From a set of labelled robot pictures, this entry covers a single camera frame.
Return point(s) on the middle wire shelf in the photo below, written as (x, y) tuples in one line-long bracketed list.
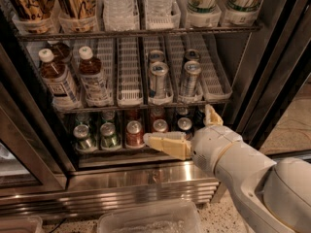
[(141, 107)]

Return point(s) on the green soda can front left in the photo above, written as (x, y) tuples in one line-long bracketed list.
[(85, 141)]

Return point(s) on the clear plastic bin corner left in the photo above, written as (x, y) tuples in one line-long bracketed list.
[(31, 224)]

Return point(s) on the white empty tray middle right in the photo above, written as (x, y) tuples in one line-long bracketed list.
[(214, 82)]

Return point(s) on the clear water bottle top right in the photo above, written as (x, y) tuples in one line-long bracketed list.
[(158, 0)]

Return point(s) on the clear water bottle top left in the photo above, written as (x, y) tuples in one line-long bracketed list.
[(120, 15)]

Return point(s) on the red soda can front left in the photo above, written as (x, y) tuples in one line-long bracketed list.
[(134, 134)]

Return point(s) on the white empty tray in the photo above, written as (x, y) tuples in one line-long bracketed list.
[(129, 84), (214, 82)]

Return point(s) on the fridge glass door left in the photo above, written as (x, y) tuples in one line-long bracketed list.
[(35, 166)]

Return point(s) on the clear plastic bin on floor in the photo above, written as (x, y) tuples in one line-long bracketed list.
[(172, 216)]

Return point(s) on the silver slim can rear right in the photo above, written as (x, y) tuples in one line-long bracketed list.
[(192, 55)]

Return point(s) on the stainless steel fridge cabinet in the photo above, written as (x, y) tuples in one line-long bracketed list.
[(101, 182)]

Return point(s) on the fridge glass door right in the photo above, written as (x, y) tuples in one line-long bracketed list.
[(269, 67)]

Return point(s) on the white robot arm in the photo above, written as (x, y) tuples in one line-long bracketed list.
[(272, 196)]

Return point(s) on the silver slim can front right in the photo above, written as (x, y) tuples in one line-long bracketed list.
[(190, 74)]

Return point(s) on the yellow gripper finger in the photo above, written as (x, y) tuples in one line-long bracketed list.
[(173, 143), (211, 117)]

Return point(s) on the fridge glass door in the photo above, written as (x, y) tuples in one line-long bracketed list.
[(269, 67), (35, 166)]

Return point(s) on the golden drink bottle top left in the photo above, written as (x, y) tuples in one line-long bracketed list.
[(34, 12)]

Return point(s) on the green soda can front right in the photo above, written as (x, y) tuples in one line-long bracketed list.
[(109, 136)]

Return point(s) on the red soda can front right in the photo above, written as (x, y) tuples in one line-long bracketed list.
[(160, 126)]

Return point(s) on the top wire shelf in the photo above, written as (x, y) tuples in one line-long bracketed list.
[(137, 33)]

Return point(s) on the white empty tray middle centre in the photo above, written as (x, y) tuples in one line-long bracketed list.
[(129, 84)]

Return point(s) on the golden drink bottle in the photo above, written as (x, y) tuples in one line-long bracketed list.
[(78, 16), (34, 12)]

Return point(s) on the red soda can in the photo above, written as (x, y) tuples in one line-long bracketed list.
[(134, 134), (160, 126)]

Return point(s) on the silver slim can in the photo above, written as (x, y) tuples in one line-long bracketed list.
[(156, 56), (192, 55), (158, 73), (190, 74)]

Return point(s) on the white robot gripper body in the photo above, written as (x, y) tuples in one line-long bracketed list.
[(212, 145)]

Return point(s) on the green soda can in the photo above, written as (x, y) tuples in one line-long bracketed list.
[(85, 141), (109, 136)]

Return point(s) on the brown tea bottle far left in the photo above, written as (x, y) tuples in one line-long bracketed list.
[(58, 79)]

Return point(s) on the silver slim can front left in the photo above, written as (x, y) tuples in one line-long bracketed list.
[(158, 73)]

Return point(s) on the silver slim can rear left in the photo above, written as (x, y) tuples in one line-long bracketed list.
[(156, 56)]

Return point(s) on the clear water bottle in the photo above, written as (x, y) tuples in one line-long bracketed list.
[(120, 15), (158, 0)]

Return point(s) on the brown tea bottle white cap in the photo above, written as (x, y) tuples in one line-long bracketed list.
[(93, 78)]

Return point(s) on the blue soda can front left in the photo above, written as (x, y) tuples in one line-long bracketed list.
[(184, 124)]

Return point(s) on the brown tea bottle rear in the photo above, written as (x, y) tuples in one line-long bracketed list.
[(61, 51)]

